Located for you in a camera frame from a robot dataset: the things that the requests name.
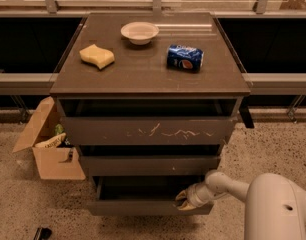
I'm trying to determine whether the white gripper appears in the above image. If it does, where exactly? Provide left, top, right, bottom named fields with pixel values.
left=175, top=182, right=215, bottom=211

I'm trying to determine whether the grey bottom drawer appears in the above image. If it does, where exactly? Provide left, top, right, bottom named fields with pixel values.
left=86, top=175, right=213, bottom=216

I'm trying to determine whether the grey drawer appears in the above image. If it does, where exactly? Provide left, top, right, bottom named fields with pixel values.
left=86, top=175, right=213, bottom=216
left=80, top=155, right=220, bottom=176
left=62, top=117, right=235, bottom=146

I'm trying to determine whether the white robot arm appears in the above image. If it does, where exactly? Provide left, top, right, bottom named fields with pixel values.
left=176, top=170, right=306, bottom=240

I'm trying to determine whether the grey top drawer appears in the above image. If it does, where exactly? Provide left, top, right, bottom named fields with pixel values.
left=62, top=117, right=235, bottom=146

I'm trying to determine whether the grey middle drawer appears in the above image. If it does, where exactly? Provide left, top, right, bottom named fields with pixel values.
left=80, top=155, right=220, bottom=176

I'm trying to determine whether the dark grey drawer cabinet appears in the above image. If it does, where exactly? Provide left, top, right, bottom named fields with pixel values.
left=49, top=11, right=256, bottom=185

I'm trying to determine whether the open cardboard box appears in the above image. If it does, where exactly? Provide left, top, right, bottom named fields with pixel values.
left=13, top=97, right=86, bottom=180

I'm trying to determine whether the blue pepsi can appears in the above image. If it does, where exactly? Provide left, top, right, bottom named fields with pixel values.
left=167, top=44, right=204, bottom=72

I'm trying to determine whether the small black floor object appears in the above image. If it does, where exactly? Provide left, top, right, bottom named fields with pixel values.
left=33, top=227, right=52, bottom=240

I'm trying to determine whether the yellow sponge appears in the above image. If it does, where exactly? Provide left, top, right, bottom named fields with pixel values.
left=79, top=44, right=115, bottom=70

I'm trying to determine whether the white ceramic bowl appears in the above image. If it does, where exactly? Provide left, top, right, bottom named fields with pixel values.
left=121, top=22, right=159, bottom=45

